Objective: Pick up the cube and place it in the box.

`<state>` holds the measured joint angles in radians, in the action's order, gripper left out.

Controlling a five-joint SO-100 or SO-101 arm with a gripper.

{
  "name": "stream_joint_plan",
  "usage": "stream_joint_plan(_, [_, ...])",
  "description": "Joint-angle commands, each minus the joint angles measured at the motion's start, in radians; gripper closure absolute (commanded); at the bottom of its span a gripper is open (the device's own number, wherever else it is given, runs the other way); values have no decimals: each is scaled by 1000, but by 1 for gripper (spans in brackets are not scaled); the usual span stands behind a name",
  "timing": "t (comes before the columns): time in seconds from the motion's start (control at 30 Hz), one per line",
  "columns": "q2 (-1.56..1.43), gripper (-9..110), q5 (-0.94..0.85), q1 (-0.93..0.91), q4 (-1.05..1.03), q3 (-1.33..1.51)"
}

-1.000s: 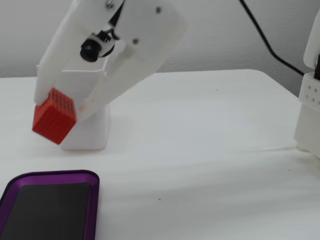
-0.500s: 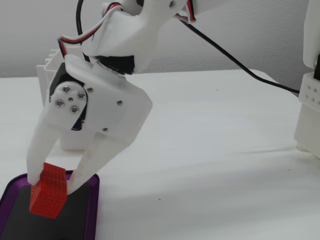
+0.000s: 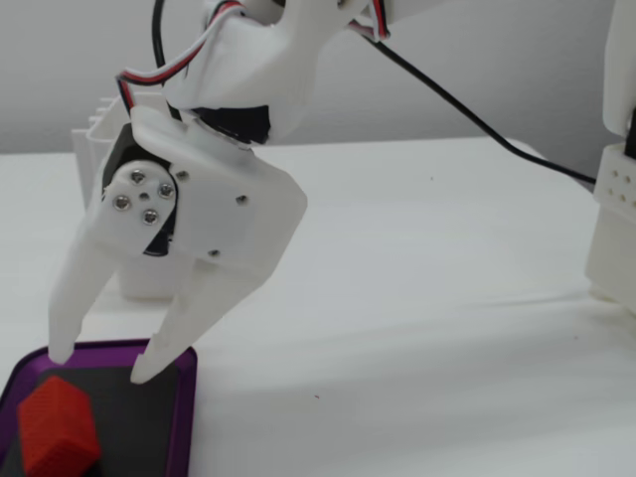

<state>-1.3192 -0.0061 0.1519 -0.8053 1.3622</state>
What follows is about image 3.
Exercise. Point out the white moving gripper finger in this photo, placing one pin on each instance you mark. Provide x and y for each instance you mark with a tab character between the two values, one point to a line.
84	278

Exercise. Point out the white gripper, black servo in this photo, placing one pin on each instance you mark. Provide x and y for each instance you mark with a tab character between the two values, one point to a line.
226	211

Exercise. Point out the red studded rectangular block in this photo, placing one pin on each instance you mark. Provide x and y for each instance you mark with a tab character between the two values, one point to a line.
57	422

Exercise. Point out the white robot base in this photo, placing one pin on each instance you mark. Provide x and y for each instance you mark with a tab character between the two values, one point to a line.
616	238

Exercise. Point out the purple metal tray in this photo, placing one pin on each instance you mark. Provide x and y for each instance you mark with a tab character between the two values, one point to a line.
187	422

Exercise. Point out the white plastic open container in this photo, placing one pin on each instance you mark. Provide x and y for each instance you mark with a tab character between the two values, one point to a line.
87	149

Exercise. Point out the black pad inside tray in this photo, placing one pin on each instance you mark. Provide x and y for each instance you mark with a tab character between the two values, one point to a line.
139	427

